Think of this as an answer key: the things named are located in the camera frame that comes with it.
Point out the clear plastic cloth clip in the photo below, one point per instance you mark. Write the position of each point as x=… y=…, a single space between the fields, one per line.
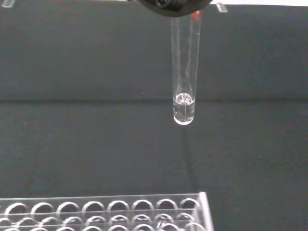
x=221 y=7

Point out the clear plastic test tube rack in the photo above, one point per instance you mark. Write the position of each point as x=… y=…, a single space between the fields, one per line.
x=101 y=211

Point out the black bench cloth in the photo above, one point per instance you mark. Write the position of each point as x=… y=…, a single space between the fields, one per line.
x=72 y=120

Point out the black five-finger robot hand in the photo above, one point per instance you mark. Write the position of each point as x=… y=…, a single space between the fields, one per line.
x=168 y=9

